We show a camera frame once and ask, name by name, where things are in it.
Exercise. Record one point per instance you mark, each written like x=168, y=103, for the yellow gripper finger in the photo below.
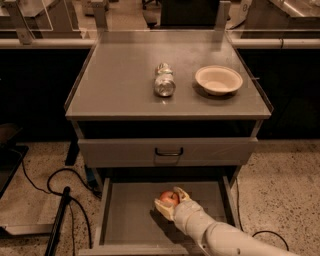
x=180, y=195
x=165, y=208

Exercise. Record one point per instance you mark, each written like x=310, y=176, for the red apple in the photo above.
x=169, y=198

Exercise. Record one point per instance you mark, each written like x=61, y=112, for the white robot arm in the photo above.
x=214, y=238

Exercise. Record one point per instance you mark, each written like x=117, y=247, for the grey open middle drawer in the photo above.
x=130, y=225

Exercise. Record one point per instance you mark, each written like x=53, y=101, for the grey top drawer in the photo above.
x=100, y=153

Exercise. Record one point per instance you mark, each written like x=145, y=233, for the grey drawer cabinet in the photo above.
x=114, y=97

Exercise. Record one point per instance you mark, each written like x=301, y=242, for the silver soda can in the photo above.
x=164, y=85

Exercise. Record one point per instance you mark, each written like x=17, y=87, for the white paper bowl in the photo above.
x=218, y=80

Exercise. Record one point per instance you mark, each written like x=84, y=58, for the black bar on floor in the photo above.
x=55, y=232

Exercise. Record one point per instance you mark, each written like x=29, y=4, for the dark equipment base left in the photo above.
x=11, y=154

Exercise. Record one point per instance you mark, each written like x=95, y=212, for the black drawer handle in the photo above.
x=169, y=153

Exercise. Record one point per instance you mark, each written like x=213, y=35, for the grey metal post right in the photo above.
x=222, y=15

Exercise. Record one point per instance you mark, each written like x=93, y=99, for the grey metal post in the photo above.
x=23, y=33
x=222, y=15

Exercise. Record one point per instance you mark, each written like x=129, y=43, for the white horizontal rail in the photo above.
x=236, y=43

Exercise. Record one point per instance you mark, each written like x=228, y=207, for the grey metal post left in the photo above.
x=23, y=33

